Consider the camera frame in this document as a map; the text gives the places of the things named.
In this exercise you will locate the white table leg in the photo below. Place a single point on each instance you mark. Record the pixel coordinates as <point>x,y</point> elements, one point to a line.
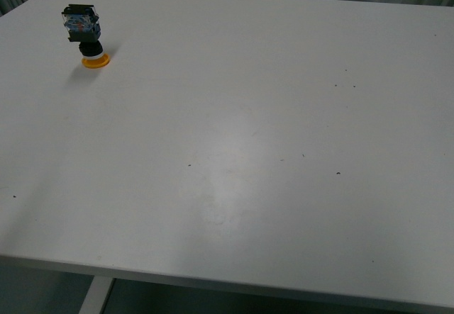
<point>97,296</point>

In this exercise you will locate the yellow mushroom push button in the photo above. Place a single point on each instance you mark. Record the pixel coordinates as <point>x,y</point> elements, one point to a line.
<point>82,24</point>

